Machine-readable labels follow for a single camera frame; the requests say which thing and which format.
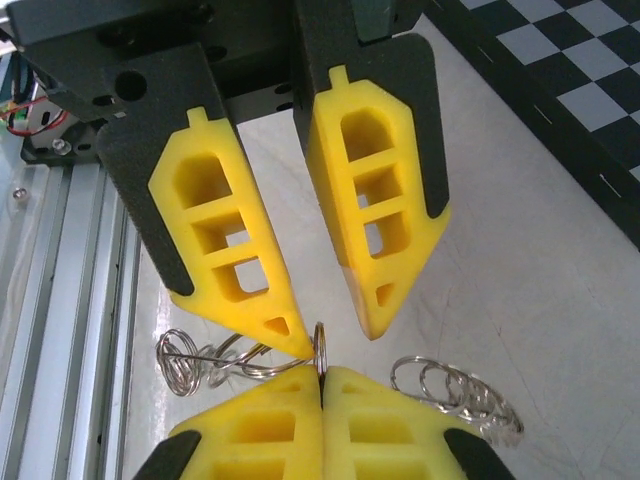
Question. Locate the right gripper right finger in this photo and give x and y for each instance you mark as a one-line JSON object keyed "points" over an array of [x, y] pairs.
{"points": [[390, 435]]}

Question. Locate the black grey chessboard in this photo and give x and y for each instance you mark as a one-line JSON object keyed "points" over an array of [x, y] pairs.
{"points": [[575, 65]]}

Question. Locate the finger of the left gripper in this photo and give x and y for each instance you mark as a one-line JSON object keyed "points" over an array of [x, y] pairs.
{"points": [[420, 125], [150, 150]]}

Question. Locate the aluminium mounting rail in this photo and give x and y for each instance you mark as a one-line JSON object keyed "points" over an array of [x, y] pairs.
{"points": [[50, 300]]}

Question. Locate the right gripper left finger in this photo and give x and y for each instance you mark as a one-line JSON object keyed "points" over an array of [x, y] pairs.
{"points": [[260, 435]]}

